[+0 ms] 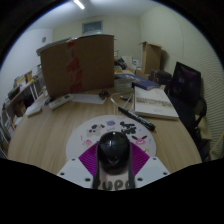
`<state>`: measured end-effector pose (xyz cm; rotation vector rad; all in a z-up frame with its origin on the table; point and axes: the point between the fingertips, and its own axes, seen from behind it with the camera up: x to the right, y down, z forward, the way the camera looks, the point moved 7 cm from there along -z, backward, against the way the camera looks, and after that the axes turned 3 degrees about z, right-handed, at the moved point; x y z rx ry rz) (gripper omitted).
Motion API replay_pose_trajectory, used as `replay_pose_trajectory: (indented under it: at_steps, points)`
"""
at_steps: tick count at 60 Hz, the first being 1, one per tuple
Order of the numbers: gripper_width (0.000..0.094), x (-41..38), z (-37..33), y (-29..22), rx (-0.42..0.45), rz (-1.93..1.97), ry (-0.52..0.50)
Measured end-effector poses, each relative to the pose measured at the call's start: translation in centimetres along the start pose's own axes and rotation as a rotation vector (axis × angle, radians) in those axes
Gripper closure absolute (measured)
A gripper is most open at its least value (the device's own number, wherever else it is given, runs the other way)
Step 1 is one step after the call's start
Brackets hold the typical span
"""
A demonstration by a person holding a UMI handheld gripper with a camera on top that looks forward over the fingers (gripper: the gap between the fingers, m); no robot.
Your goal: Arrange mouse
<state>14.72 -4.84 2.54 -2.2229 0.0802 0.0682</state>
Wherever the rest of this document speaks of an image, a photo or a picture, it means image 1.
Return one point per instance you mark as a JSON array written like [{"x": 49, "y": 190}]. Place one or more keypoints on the white open notebook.
[{"x": 153, "y": 105}]

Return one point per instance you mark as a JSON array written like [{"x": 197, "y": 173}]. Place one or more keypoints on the cluttered side desk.
[{"x": 20, "y": 91}]

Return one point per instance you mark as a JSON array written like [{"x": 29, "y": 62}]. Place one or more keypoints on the black monitor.
[{"x": 185, "y": 83}]

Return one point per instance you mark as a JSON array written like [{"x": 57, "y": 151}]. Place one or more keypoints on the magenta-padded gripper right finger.
[{"x": 151, "y": 170}]

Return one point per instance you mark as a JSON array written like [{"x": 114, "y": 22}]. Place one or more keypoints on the black marker pen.
[{"x": 136, "y": 118}]

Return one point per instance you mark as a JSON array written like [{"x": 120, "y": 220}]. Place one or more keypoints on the blue book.
[{"x": 143, "y": 82}]

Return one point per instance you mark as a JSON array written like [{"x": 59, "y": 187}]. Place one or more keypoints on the large cardboard box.
[{"x": 93, "y": 63}]

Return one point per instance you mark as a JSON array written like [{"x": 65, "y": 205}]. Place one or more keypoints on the wall air vent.
[{"x": 92, "y": 27}]

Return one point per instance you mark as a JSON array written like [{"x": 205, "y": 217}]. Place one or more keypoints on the black chair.
[{"x": 200, "y": 126}]

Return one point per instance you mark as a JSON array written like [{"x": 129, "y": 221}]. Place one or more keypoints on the small cardboard box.
[{"x": 151, "y": 56}]

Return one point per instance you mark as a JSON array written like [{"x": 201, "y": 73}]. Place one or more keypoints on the white printed mouse pad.
[{"x": 100, "y": 125}]

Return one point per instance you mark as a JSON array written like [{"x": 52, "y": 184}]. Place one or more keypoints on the small black clip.
[{"x": 104, "y": 94}]

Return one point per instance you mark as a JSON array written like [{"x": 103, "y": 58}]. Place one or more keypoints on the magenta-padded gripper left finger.
[{"x": 75, "y": 171}]

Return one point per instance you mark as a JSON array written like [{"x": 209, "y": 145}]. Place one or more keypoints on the black computer mouse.
[{"x": 113, "y": 151}]

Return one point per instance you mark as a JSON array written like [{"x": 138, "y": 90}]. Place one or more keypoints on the ceiling light tube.
[{"x": 79, "y": 4}]

